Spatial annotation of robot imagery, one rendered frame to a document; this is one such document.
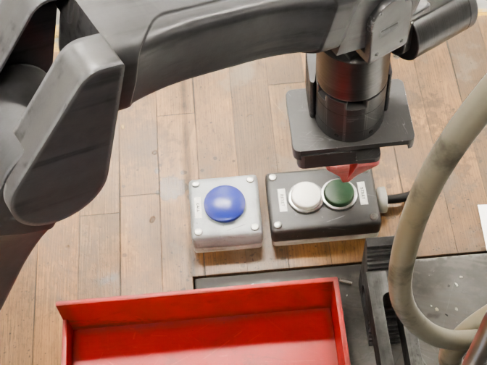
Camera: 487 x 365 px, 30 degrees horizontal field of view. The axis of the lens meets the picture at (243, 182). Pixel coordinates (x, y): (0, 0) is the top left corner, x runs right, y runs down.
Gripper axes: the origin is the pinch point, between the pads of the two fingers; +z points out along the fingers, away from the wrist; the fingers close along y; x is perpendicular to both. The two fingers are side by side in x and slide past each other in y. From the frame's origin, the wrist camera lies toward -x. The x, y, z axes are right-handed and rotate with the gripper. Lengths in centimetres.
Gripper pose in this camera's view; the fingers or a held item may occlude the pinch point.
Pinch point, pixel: (345, 171)
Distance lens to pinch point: 85.3
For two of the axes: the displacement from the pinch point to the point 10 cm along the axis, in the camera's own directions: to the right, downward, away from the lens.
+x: 0.8, 8.5, -5.2
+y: -9.9, 1.0, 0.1
